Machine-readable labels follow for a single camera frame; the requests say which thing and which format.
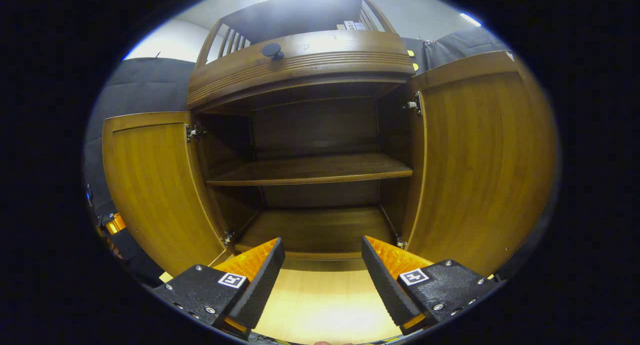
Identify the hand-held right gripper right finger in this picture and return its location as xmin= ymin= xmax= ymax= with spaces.
xmin=361 ymin=236 xmax=501 ymax=336

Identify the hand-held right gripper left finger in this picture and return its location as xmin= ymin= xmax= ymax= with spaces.
xmin=152 ymin=237 xmax=286 ymax=339

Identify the wooden cabinet door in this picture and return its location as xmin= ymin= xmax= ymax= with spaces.
xmin=401 ymin=50 xmax=559 ymax=277
xmin=102 ymin=111 xmax=227 ymax=277

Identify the wooden inner shelf board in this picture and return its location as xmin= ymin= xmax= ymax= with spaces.
xmin=204 ymin=153 xmax=414 ymax=188

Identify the black backdrop cloth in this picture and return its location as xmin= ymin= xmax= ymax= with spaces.
xmin=84 ymin=27 xmax=508 ymax=224

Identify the round black drawer knob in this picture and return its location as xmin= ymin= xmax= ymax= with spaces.
xmin=261 ymin=42 xmax=285 ymax=62

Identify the ribbed wooden drawer front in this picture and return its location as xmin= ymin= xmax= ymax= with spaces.
xmin=186 ymin=30 xmax=416 ymax=111

